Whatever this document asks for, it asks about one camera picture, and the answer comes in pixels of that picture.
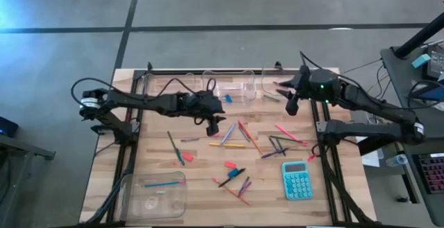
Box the black pole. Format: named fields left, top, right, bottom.
left=393, top=11, right=444, bottom=59

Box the blue pencil with pink eraser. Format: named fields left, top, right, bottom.
left=144, top=179, right=187, bottom=188

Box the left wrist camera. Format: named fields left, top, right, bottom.
left=206, top=123, right=221, bottom=137

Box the purple pen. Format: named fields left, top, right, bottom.
left=260, top=147, right=291, bottom=159

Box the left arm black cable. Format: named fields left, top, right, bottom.
left=71, top=78, right=117, bottom=109

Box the teal small box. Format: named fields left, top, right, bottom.
left=411, top=53, right=432, bottom=69

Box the dark green pencil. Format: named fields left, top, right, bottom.
left=268, top=134, right=309, bottom=145

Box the backlit keyboard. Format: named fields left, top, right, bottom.
left=414, top=151, right=444, bottom=196

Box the black pen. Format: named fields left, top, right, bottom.
left=217, top=167, right=247, bottom=188

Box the blue-lit device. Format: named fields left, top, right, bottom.
left=0, top=116, right=19, bottom=138

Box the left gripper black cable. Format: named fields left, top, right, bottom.
left=152, top=77, right=218, bottom=99

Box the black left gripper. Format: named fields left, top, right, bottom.
left=176, top=89, right=227, bottom=125

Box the black electronic device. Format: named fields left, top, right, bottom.
left=426, top=44, right=444, bottom=82

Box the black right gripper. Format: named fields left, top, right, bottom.
left=275, top=64, right=313, bottom=100

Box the clear water bottle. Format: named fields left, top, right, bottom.
left=385, top=153, right=409, bottom=168

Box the dark green crayon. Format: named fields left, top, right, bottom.
left=275, top=137, right=287, bottom=157

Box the dark lower desk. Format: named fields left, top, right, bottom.
left=398, top=136, right=444, bottom=227

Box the grey side desk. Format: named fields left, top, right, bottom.
left=379, top=46, right=444, bottom=139

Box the yellow pencil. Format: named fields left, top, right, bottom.
left=207, top=142, right=247, bottom=149

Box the white paper sheet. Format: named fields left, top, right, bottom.
left=355, top=136, right=384, bottom=168

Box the periwinkle pen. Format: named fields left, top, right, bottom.
left=220, top=123, right=237, bottom=146

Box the black side stand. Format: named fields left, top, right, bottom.
left=0, top=132, right=56, bottom=228

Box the clear plastic bin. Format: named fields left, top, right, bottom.
left=261, top=63, right=317, bottom=101
left=119, top=171, right=189, bottom=221
left=141, top=72, right=197, bottom=113
left=201, top=69, right=258, bottom=109

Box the blue marker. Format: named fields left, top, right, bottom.
left=238, top=175, right=250, bottom=196

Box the teal calculator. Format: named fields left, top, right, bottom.
left=281, top=160, right=314, bottom=201

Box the dark tablet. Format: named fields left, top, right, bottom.
left=407, top=80, right=444, bottom=113

